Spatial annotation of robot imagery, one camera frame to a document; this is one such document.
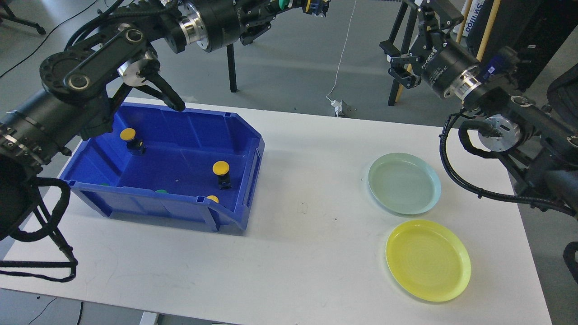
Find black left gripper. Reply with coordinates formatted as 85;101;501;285
199;0;330;51

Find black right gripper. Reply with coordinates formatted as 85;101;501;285
379;0;481;100

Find yellow push button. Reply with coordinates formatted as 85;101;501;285
119;128;146;156
212;160;232;190

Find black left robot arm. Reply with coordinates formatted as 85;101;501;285
0;0;330;283

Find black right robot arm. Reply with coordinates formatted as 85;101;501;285
380;0;577;218

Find light green plate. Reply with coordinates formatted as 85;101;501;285
368;153;442;215

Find yellow push button front edge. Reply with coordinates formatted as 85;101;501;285
206;195;219;203

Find yellow plate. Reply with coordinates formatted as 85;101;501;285
385;219;471;303

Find black tripod legs right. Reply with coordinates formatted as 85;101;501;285
380;0;421;107

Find black tripod leg left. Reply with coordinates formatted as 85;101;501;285
226;43;238;93

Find wooden easel legs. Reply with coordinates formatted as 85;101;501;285
410;0;484;92

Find white power adapter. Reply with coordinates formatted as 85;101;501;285
330;100;351;118

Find black cabinet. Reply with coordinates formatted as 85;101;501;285
480;0;578;92

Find black office chair base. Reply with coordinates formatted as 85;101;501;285
545;64;578;134

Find blue plastic storage bin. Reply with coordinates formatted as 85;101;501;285
60;102;266;231

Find black stand foot top left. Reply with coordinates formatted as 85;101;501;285
0;0;46;36

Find white cable on floor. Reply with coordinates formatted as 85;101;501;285
326;0;357;102

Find black cable on floor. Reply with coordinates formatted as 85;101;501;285
0;0;101;81

